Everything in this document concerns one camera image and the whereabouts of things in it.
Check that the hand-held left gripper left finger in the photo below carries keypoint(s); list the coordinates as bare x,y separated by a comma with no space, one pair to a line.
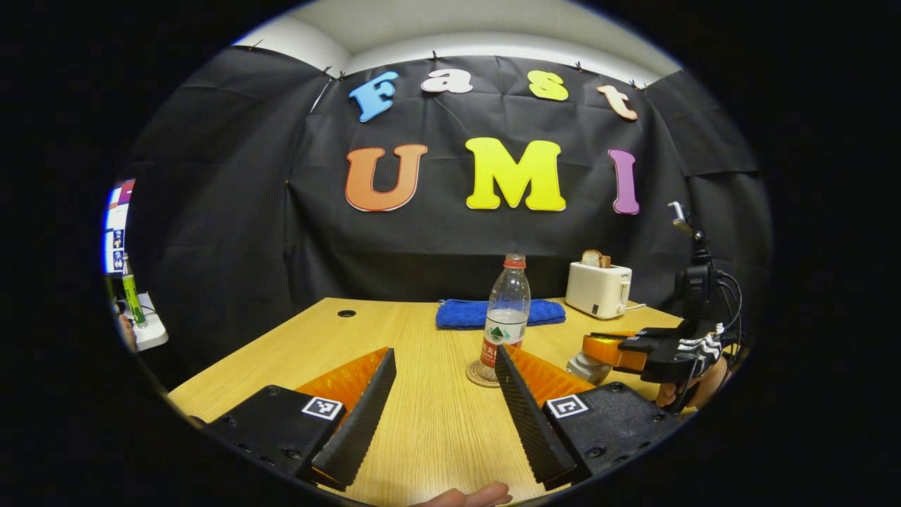
362,429

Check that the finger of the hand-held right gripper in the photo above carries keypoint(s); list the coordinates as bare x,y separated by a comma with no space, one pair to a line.
609,351

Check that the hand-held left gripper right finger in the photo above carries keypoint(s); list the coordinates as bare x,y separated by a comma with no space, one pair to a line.
531,429

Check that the white ceramic teacup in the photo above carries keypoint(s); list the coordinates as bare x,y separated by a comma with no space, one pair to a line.
584,370

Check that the round wooden coaster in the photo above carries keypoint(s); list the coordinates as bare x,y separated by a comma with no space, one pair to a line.
479,374

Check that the clear plastic water bottle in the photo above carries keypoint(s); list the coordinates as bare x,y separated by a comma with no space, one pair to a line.
505,317

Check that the green bottle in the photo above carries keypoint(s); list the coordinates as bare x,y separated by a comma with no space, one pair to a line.
133,299

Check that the white toaster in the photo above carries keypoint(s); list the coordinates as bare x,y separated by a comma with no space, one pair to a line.
595,290

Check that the bread slice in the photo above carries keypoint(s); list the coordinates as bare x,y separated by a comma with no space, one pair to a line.
595,259

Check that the blue folded towel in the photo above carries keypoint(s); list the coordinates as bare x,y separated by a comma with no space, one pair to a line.
461,315

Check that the white side table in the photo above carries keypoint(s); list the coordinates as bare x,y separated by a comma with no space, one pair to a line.
151,331

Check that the computer monitor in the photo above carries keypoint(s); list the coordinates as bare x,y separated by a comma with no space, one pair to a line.
116,225

